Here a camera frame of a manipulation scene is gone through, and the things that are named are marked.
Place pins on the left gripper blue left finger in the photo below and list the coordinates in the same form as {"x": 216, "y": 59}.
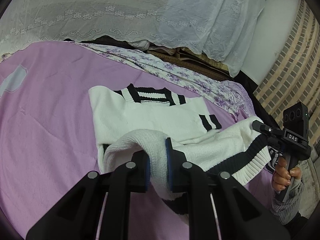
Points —
{"x": 97, "y": 206}

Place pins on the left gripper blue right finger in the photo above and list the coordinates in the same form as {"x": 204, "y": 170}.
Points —
{"x": 219, "y": 207}

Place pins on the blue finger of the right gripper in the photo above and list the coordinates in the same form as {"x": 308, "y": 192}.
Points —
{"x": 262, "y": 128}

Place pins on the white sweater with black stripes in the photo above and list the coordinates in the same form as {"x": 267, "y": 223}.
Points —
{"x": 123, "y": 127}

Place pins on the grey striped sleeve forearm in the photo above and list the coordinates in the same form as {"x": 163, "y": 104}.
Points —
{"x": 286, "y": 211}

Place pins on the person's right hand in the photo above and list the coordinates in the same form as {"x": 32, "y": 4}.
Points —
{"x": 283, "y": 178}

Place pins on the floral purple white bedsheet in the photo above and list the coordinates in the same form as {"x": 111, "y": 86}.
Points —
{"x": 228, "y": 95}

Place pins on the purple bed blanket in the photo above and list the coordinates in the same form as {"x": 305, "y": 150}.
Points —
{"x": 47, "y": 134}

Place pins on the brown woven bed mat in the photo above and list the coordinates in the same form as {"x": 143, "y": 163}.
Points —
{"x": 185, "y": 58}

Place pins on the white lace mosquito net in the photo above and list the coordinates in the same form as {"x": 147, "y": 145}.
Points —
{"x": 221, "y": 29}

